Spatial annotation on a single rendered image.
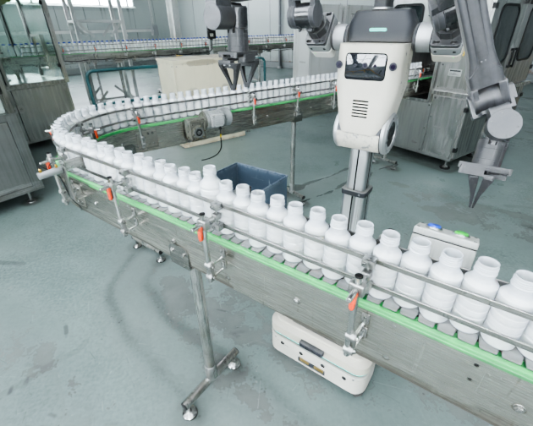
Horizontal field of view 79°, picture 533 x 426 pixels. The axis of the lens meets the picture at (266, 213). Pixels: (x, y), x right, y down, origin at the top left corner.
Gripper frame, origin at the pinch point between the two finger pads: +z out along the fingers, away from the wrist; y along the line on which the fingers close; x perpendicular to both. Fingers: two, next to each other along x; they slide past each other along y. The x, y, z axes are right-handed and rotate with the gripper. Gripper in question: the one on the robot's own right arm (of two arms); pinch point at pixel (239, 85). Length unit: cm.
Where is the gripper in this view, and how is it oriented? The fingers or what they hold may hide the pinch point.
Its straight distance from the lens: 102.7
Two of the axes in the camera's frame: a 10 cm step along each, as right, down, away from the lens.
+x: 8.2, 2.7, -5.1
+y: -5.8, 4.1, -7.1
